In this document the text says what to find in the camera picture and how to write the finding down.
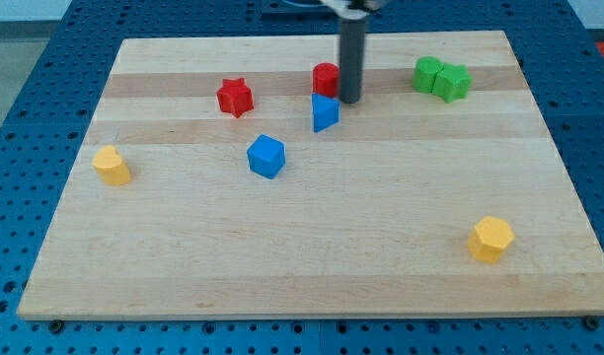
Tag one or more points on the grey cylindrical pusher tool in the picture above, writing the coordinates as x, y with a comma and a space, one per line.
351, 59

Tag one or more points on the blue triangle block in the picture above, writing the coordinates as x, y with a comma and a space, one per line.
326, 112

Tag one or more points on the wooden board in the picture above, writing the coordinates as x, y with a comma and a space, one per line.
367, 219

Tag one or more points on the red cylinder block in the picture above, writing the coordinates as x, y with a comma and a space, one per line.
326, 79

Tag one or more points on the green cylinder block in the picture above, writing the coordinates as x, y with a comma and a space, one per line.
426, 71

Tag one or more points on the green star block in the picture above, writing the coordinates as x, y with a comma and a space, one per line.
452, 83

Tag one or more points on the red star block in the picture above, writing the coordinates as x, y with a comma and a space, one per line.
235, 97

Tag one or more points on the blue cube block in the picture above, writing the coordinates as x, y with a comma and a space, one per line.
266, 156

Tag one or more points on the yellow hexagon block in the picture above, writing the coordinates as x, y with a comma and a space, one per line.
489, 239

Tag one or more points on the yellow heart block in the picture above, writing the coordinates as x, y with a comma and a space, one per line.
111, 167

